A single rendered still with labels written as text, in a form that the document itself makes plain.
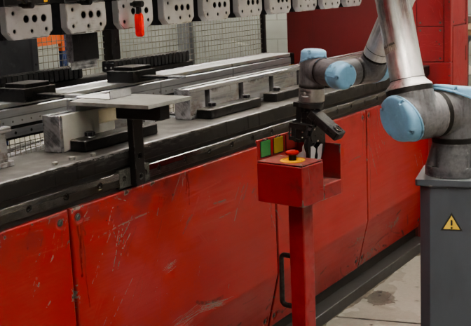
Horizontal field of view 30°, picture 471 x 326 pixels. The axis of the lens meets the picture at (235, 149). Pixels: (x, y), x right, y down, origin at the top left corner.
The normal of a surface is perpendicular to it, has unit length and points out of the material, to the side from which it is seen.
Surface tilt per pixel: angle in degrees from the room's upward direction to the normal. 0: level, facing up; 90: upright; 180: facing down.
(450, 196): 90
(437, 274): 90
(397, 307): 0
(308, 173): 90
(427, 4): 90
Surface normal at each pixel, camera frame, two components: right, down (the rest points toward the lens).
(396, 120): -0.82, 0.26
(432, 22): -0.54, 0.18
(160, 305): 0.84, 0.07
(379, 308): -0.04, -0.98
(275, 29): -0.32, 0.18
